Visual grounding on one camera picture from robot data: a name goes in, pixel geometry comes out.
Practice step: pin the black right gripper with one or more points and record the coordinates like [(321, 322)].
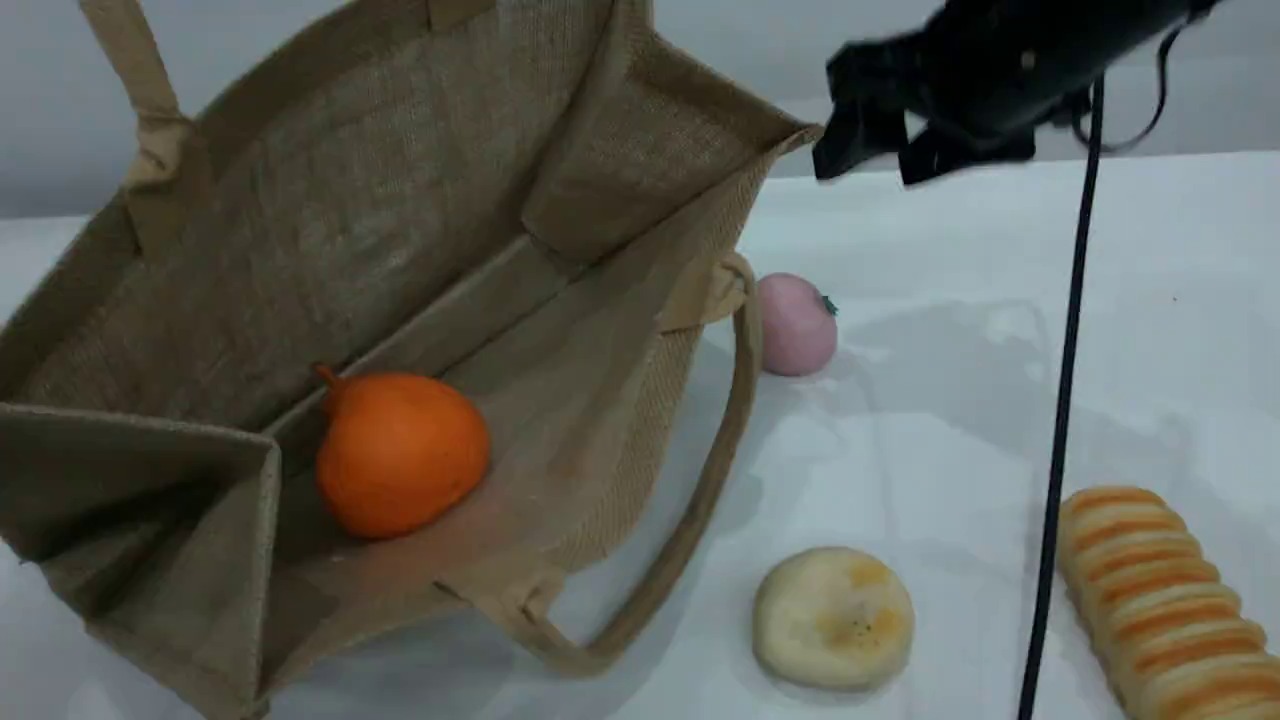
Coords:
[(1020, 60)]

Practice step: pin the pink peach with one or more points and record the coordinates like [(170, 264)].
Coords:
[(800, 330)]

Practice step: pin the brown jute tote bag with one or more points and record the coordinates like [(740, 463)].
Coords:
[(400, 200)]

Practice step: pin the orange fruit with stem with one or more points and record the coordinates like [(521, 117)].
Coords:
[(400, 455)]

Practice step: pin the round pale bun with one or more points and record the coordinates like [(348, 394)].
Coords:
[(830, 620)]

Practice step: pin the long striped bread loaf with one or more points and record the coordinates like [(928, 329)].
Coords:
[(1160, 600)]

